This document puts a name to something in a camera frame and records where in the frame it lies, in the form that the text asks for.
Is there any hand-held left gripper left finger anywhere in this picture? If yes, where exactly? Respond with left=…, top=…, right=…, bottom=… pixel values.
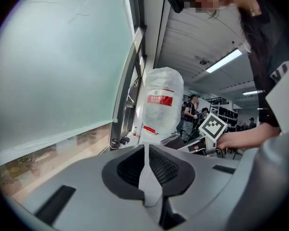
left=4, top=144, right=159, bottom=231

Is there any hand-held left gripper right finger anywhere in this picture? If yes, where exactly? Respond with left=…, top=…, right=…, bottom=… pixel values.
left=148, top=144, right=243, bottom=226

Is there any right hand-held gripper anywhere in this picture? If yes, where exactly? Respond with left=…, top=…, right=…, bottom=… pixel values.
left=177, top=112, right=229, bottom=158

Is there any grey cloth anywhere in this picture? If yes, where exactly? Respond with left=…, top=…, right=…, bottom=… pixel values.
left=160, top=133, right=185, bottom=151

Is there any person's right forearm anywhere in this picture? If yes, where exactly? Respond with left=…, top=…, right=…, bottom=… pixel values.
left=231, top=123, right=281, bottom=151

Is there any plastic-wrapped clear water jug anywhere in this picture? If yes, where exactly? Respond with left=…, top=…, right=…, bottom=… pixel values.
left=141, top=66, right=185, bottom=141

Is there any person's right hand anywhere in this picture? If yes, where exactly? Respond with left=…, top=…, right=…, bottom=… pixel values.
left=216, top=131, right=234, bottom=152

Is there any metal storage shelf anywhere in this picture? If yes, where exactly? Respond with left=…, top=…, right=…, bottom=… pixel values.
left=208, top=97, right=239, bottom=132

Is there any black metal railing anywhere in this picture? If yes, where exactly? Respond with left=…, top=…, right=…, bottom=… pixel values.
left=182, top=94, right=230, bottom=105

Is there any black flask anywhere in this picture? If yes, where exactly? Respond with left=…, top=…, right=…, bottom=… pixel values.
left=110, top=138, right=121, bottom=151

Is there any long ceiling light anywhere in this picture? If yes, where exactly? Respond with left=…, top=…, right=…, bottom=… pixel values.
left=242, top=90, right=265, bottom=96
left=205, top=48, right=243, bottom=74

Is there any black ceiling fixture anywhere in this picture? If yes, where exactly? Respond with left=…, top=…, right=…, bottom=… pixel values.
left=195, top=55, right=210, bottom=66

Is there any person's black shirt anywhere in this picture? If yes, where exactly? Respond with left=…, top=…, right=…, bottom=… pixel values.
left=249, top=15, right=289, bottom=128

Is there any black head-mounted camera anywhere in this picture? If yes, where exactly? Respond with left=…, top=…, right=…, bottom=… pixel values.
left=165, top=0, right=186, bottom=14

